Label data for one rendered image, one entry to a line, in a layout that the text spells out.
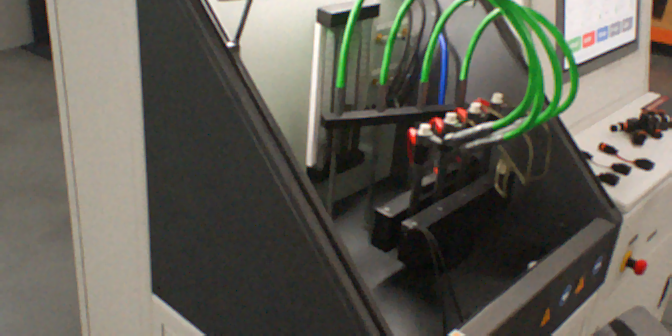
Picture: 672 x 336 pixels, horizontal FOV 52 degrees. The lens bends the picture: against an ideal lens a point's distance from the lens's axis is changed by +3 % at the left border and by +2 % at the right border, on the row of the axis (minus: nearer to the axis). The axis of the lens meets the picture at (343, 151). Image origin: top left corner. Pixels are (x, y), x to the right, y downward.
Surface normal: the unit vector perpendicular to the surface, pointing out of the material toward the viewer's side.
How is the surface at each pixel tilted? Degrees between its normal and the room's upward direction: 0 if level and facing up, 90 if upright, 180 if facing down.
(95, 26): 90
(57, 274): 0
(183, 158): 90
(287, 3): 90
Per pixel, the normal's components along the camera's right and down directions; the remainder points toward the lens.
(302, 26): 0.74, 0.35
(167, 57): -0.67, 0.28
